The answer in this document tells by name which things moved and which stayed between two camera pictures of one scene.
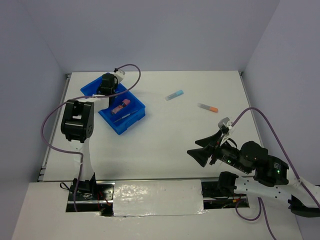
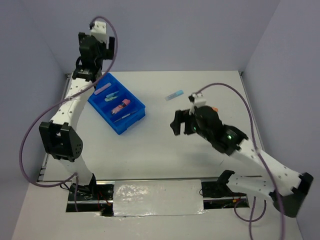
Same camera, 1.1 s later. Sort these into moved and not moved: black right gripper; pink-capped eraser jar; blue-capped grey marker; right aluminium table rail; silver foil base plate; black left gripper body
Moved: black right gripper; black left gripper body
Not moved: blue-capped grey marker; silver foil base plate; pink-capped eraser jar; right aluminium table rail
